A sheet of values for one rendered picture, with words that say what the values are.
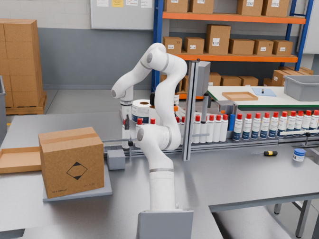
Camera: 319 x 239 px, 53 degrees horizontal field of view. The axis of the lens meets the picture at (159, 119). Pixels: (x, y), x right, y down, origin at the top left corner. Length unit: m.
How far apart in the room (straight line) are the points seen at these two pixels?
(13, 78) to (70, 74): 1.64
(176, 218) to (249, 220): 1.36
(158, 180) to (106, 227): 0.33
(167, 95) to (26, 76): 3.85
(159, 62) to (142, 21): 4.74
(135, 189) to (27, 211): 0.57
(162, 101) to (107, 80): 5.06
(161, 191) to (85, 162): 0.46
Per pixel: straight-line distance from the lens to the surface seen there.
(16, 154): 2.30
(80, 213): 1.69
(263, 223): 2.75
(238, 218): 2.73
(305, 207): 2.92
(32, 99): 5.33
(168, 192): 1.50
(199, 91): 1.98
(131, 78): 1.90
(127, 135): 2.12
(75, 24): 6.46
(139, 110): 2.54
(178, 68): 1.65
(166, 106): 1.58
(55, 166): 1.69
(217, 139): 2.34
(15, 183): 1.99
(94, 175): 1.77
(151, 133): 1.51
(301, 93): 3.97
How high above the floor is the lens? 1.85
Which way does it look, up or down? 21 degrees down
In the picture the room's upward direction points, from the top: 3 degrees clockwise
